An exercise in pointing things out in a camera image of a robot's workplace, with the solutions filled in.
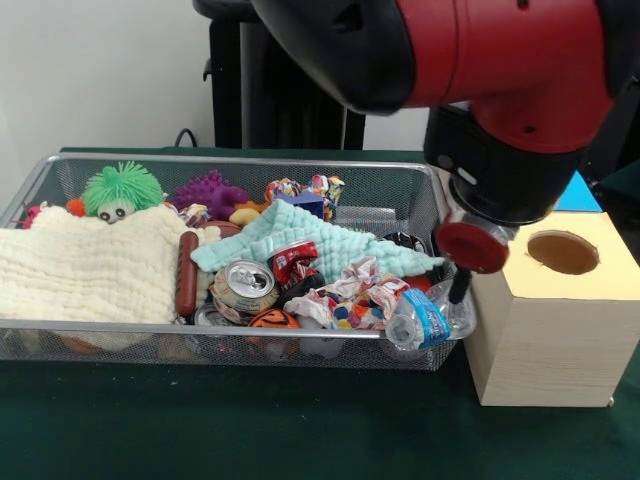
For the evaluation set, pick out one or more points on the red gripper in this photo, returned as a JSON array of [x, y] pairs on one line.
[[470, 247]]

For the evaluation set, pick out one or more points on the mint green cloth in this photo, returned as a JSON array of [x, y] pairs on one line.
[[300, 230]]

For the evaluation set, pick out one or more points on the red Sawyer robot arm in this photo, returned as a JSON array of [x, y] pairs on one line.
[[500, 60]]

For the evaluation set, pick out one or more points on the wooden box with three holes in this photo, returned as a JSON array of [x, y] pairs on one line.
[[550, 340]]

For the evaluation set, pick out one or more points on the shallow mesh bin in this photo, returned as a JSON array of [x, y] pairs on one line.
[[125, 350]]

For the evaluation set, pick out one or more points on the small orange ball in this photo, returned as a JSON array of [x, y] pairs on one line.
[[419, 282]]

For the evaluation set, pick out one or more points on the crushed black can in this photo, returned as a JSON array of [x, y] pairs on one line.
[[405, 242]]

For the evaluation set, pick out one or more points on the crumpled colourful dotted paper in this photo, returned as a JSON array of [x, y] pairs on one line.
[[350, 300]]

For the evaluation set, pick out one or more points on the crushed red cola can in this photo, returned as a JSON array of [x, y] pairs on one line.
[[295, 262]]

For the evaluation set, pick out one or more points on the blue toy block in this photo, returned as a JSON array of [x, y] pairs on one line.
[[307, 205]]

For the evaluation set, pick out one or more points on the orange tiger-striped ball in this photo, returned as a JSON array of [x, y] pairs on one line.
[[274, 320]]

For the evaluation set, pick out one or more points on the dark green side table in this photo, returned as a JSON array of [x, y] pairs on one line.
[[625, 190]]

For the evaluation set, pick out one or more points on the crushed beige drink can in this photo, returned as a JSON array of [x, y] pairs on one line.
[[245, 295]]

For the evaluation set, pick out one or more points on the brown toy football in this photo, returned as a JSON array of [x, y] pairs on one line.
[[220, 231]]

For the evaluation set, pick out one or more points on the small silver can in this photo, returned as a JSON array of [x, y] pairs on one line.
[[206, 316]]

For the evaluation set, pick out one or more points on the purple spiky toy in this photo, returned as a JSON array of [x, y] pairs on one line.
[[207, 195]]

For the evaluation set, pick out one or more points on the brown toy hot dog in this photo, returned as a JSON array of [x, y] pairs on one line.
[[186, 280]]

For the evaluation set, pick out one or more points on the green spiky puffer toy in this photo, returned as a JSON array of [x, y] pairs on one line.
[[122, 189]]

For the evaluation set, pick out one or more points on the cream knitted cloth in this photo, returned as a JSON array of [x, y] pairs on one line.
[[85, 270]]

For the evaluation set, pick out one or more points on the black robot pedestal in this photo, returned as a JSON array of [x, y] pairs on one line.
[[265, 120]]

